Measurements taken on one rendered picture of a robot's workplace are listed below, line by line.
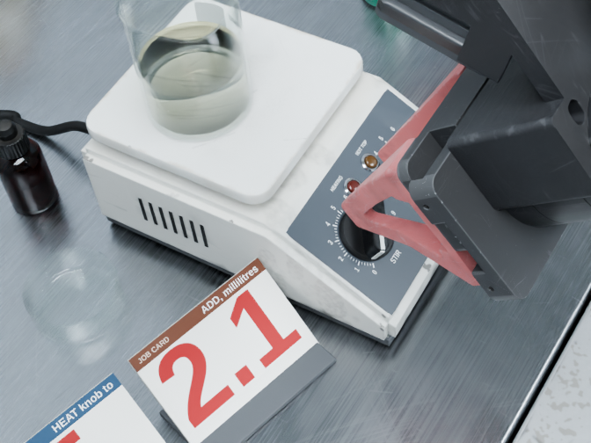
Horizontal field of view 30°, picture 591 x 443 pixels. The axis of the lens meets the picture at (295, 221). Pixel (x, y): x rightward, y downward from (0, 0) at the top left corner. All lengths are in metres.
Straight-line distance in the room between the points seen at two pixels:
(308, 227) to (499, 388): 0.13
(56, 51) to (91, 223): 0.16
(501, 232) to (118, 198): 0.28
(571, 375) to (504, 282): 0.19
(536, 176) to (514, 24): 0.06
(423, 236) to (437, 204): 0.07
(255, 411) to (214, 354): 0.04
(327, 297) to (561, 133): 0.24
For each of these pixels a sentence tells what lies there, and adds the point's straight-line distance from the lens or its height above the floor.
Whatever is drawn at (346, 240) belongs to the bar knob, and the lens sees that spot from 0.59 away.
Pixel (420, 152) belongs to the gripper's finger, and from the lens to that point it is 0.43.
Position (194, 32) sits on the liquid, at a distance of 0.61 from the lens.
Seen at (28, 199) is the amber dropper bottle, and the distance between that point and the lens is 0.69.
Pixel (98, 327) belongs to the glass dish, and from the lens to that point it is 0.63.
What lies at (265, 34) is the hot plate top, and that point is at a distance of 0.65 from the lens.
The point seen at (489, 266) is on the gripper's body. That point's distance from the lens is 0.43.
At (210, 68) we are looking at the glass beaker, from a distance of 0.56.
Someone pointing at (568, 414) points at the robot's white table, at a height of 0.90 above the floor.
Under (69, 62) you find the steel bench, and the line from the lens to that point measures 0.79.
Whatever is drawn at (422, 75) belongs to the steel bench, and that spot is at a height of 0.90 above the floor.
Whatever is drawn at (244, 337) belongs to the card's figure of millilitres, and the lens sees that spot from 0.60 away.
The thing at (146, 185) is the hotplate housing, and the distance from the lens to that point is 0.61.
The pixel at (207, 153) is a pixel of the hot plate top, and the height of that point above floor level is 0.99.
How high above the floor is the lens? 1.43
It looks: 53 degrees down
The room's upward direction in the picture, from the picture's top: 7 degrees counter-clockwise
